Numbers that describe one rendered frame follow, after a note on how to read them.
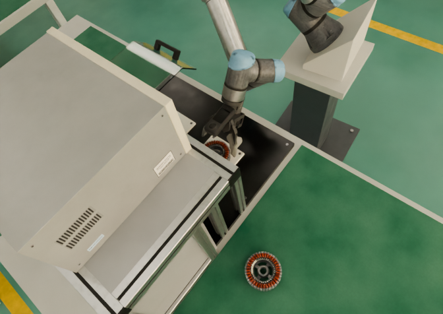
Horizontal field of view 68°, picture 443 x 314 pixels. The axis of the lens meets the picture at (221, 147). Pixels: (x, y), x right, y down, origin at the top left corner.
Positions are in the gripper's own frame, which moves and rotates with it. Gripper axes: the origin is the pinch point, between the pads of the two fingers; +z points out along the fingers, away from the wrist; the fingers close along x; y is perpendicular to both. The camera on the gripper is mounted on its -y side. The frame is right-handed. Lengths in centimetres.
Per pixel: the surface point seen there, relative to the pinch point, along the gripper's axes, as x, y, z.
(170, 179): -10.0, -35.2, -12.7
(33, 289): 20, -60, 44
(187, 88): 32.2, 18.5, -3.8
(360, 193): -48, 19, -2
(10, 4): 168, 11, 3
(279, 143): -15.5, 17.9, -3.5
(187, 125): 18.4, 4.9, 2.6
